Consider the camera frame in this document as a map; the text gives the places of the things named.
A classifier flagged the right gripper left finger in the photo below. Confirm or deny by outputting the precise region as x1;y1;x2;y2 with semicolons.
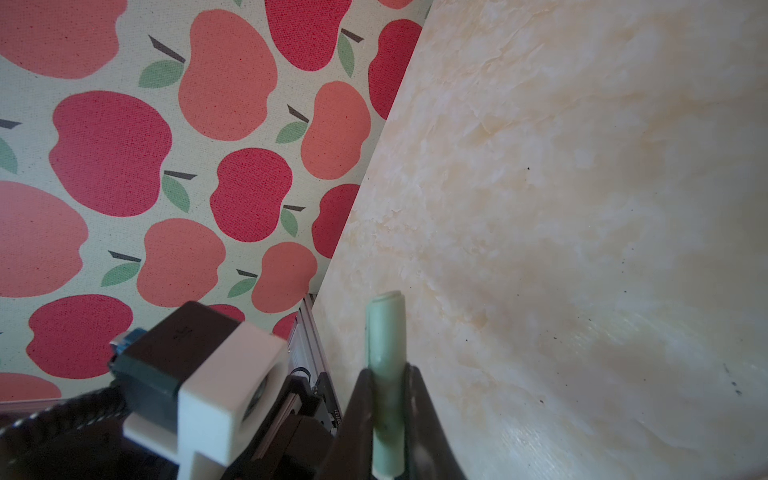
314;369;374;480

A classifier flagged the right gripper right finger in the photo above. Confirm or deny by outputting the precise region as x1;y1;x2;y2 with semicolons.
403;363;466;479

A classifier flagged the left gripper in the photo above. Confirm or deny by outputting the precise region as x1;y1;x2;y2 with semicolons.
223;372;341;479

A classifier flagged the yellow green pen cap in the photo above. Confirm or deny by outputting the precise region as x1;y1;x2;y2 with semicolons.
366;291;407;478

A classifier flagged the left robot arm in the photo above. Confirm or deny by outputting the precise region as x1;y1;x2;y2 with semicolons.
1;375;339;479

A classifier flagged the aluminium front rail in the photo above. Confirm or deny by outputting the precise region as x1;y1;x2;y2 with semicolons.
288;294;341;430

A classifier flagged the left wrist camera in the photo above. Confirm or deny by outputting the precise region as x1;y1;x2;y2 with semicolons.
109;301;289;479

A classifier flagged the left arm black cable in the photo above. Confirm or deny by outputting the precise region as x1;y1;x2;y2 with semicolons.
0;383;130;469

